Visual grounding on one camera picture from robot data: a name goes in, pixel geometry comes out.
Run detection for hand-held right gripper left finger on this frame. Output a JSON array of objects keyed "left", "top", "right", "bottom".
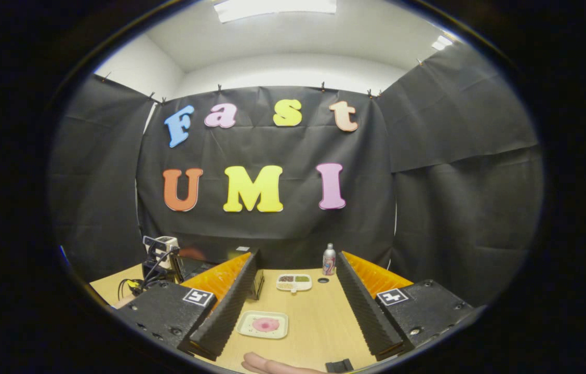
[{"left": 115, "top": 249, "right": 260, "bottom": 362}]

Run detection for large ceiling light panel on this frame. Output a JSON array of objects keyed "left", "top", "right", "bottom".
[{"left": 214, "top": 0, "right": 337, "bottom": 23}]

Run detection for black electric oven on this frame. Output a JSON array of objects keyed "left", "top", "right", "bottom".
[{"left": 175, "top": 247, "right": 265, "bottom": 301}]

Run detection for white divided snack tray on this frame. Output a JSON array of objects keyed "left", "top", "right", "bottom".
[{"left": 276, "top": 274, "right": 313, "bottom": 293}]

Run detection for black cable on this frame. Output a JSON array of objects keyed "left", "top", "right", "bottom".
[{"left": 118, "top": 248, "right": 179, "bottom": 298}]

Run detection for white square plate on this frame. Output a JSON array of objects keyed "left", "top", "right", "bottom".
[{"left": 236, "top": 311, "right": 289, "bottom": 340}]

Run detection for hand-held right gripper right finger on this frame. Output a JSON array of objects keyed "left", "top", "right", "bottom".
[{"left": 336, "top": 251, "right": 475, "bottom": 362}]

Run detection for black backdrop cloth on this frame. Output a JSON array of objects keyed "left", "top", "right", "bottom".
[{"left": 46, "top": 42, "right": 545, "bottom": 307}]

